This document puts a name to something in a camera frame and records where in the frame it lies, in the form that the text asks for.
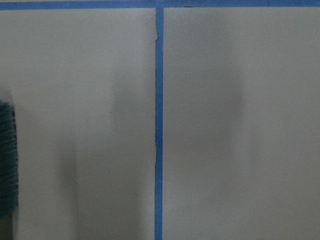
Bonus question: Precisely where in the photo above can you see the beige hand brush black bristles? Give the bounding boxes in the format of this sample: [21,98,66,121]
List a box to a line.
[0,98,20,218]

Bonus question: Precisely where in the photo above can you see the long blue tape line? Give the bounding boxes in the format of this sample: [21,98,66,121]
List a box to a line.
[0,0,320,11]

